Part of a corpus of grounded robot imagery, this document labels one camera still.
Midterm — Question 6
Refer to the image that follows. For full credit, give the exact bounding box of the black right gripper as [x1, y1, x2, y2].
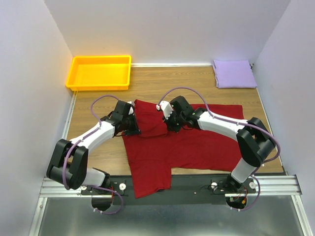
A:
[162, 109, 185, 134]

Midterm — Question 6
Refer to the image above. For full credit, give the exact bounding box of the red t shirt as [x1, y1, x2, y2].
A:
[123, 100, 241, 199]

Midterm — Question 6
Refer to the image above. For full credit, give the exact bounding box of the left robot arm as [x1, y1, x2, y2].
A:
[46, 100, 140, 194]

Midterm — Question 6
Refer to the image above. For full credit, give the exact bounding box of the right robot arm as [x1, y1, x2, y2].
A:
[156, 96, 277, 193]

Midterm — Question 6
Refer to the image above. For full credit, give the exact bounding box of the folded lavender t shirt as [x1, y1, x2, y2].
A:
[213, 60, 257, 89]

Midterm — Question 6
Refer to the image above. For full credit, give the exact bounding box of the yellow plastic bin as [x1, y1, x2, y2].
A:
[65, 55, 131, 91]

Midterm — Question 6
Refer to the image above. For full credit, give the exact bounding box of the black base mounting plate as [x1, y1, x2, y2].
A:
[81, 174, 256, 206]

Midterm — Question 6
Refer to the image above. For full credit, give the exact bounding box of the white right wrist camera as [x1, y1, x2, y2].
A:
[156, 101, 174, 120]

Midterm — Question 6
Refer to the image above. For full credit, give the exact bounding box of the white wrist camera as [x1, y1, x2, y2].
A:
[156, 101, 174, 120]
[127, 101, 135, 116]

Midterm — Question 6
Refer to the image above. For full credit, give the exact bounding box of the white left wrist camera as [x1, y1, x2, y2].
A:
[127, 101, 135, 116]

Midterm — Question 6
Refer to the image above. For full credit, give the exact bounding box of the aluminium frame rail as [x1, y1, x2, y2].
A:
[28, 90, 303, 236]

